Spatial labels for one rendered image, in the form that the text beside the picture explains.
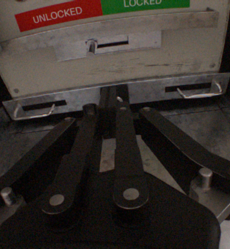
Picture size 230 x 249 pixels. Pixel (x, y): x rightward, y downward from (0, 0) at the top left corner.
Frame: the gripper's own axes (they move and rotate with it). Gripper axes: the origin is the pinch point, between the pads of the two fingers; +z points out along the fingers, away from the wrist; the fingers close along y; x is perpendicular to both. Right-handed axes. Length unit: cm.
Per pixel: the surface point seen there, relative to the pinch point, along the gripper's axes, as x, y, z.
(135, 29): 7.9, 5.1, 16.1
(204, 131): -13.2, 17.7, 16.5
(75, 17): 11.7, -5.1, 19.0
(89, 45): 6.2, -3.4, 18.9
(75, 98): -4.6, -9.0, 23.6
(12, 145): -12.1, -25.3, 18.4
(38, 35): 9.6, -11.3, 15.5
